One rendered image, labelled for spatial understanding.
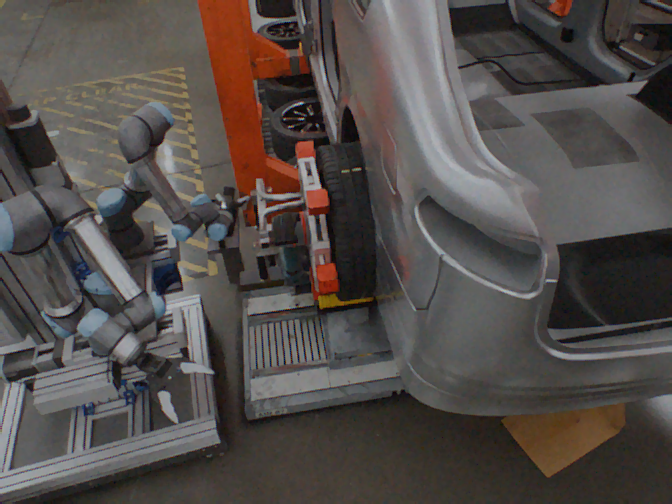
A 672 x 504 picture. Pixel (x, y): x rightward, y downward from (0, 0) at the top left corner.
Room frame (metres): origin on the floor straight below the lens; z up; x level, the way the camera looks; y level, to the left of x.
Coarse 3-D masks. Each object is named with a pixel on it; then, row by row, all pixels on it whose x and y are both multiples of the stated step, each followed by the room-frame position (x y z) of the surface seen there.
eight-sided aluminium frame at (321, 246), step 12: (300, 168) 1.71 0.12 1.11; (312, 168) 1.69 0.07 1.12; (312, 216) 1.48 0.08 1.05; (324, 216) 1.48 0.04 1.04; (312, 228) 1.45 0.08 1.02; (324, 228) 1.45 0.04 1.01; (312, 240) 1.42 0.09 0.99; (324, 240) 1.42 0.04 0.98; (312, 252) 1.76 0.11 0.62; (324, 252) 1.40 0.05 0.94; (312, 264) 1.68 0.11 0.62; (324, 264) 1.67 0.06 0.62
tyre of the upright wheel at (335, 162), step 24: (336, 144) 1.82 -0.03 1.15; (360, 144) 1.77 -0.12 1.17; (336, 168) 1.60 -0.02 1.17; (360, 168) 1.60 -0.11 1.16; (336, 192) 1.51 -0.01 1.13; (360, 192) 1.50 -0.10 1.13; (336, 216) 1.44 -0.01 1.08; (360, 216) 1.44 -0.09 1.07; (336, 240) 1.39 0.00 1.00; (360, 240) 1.39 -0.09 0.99; (360, 264) 1.36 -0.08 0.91; (360, 288) 1.36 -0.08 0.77
